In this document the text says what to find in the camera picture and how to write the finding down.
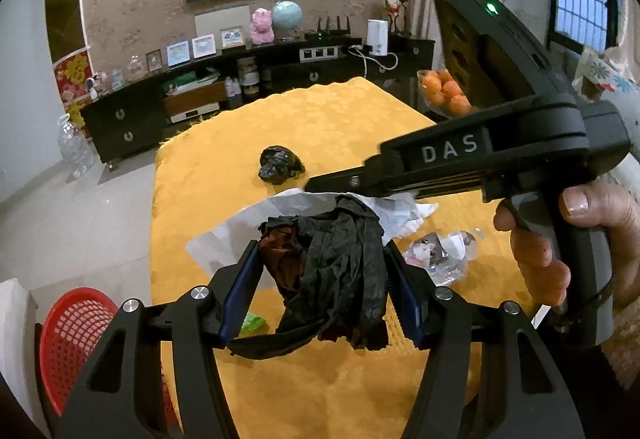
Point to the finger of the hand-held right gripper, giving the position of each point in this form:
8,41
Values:
440,191
350,179

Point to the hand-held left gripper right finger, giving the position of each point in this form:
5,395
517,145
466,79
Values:
402,299

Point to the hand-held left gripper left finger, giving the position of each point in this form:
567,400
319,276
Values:
240,289

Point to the white tissue paper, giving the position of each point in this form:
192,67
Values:
295,209

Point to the black plastic bag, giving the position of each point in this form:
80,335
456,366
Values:
340,259

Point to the red plastic basket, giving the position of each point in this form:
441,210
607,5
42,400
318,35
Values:
75,319

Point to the person's right hand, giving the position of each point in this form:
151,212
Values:
540,269

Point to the green wrapper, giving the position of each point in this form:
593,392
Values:
252,323

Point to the clear plastic doll packaging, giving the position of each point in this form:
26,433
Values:
430,251

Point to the yellow tablecloth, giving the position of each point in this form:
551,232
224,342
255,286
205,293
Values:
325,119

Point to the small knotted black bag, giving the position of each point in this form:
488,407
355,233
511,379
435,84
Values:
280,164

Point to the pile of oranges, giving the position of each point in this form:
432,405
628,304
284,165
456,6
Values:
445,91

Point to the floral cushion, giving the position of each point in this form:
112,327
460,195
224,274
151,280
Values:
610,79

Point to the white power strip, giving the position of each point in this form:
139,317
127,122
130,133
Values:
319,53

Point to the white tower device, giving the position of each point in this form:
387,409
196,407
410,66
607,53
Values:
377,36

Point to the black router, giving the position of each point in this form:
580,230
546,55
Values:
330,34

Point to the white set-top box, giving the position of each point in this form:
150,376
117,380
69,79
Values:
192,115

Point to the brown cabinet drawer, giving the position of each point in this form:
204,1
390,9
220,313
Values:
195,96

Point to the pale blue globe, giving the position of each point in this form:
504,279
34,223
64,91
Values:
287,15

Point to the pink plush toy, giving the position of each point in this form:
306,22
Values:
261,26

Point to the black television cabinet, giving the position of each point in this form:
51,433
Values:
140,109

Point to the clear plastic bottles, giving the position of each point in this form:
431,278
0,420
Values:
75,149

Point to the glass dome ornament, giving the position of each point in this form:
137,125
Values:
136,68

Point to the small figurine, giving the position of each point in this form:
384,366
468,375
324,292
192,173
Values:
92,88

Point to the white photo frame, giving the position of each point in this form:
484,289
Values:
178,54
233,37
204,46

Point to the small brown photo frame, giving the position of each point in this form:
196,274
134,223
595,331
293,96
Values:
154,60

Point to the red and yellow wall poster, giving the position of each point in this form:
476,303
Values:
72,69

